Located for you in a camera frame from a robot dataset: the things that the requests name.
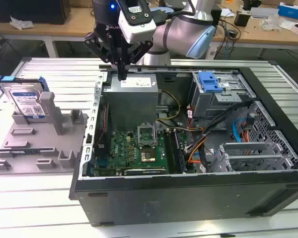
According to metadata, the wooden desk white frame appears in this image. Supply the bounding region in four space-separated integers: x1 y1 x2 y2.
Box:
0 6 100 59
212 7 298 59

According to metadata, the blue data wire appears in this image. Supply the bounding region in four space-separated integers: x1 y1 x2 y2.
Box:
232 113 255 143

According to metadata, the green motherboard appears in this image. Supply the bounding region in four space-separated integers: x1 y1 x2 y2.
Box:
93 128 189 174

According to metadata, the blue plastic drive latch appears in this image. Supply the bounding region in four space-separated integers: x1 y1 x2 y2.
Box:
198 71 224 93

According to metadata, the blue cardboard box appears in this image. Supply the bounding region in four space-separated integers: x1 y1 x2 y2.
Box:
278 2 298 20

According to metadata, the orange wire bundle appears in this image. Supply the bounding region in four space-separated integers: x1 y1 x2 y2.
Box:
185 135 207 164

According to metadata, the black graphics card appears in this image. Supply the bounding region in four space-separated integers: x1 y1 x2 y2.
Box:
124 168 167 176

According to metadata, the clear plastic bag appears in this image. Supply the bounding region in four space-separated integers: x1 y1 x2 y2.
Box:
260 14 294 32

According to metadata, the black cable bundle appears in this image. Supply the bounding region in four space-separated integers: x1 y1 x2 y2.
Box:
186 100 251 172

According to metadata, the black camera cable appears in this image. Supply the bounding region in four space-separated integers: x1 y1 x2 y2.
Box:
153 0 197 25

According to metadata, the CPU socket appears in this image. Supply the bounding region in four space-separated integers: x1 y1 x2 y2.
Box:
141 148 157 163

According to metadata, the yellow wire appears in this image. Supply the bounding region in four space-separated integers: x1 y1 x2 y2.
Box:
156 90 182 122

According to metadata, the metal drive cage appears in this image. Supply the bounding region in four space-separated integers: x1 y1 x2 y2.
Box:
190 71 255 119

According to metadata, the large black box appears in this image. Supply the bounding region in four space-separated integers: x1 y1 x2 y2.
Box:
0 0 72 25

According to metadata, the red black fan wire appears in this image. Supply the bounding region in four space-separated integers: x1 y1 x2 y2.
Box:
99 104 109 147

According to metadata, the grey power supply unit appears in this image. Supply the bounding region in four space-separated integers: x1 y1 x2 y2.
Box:
103 74 162 131

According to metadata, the black open PC case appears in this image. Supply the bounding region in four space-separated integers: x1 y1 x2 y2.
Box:
69 60 298 227

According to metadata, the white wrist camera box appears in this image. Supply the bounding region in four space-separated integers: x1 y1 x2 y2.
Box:
118 0 156 45

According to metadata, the metal disk bay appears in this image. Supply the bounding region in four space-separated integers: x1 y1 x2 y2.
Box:
210 142 293 173

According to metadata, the small black cube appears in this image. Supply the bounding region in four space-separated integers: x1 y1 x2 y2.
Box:
234 12 251 27

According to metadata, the crumpled white plastic wrap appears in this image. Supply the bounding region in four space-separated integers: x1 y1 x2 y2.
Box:
9 16 35 31

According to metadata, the black desk device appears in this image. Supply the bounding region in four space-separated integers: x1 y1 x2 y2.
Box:
242 0 263 10

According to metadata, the orange power wire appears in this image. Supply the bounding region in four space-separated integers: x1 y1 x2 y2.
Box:
240 123 251 143

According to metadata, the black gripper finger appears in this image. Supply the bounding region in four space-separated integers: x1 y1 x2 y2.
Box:
83 31 123 80
122 41 153 80

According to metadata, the flat grey box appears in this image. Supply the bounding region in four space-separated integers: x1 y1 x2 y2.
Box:
249 6 280 18

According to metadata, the hard disk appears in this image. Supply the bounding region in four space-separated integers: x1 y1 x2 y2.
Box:
0 75 50 119

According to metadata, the grey plastic parts rack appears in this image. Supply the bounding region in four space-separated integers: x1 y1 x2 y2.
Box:
0 91 89 176

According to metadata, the white paper sheet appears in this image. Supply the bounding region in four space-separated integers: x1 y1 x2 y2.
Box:
220 8 235 18

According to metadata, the metal socket cover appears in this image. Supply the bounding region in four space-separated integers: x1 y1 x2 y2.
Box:
138 123 156 149

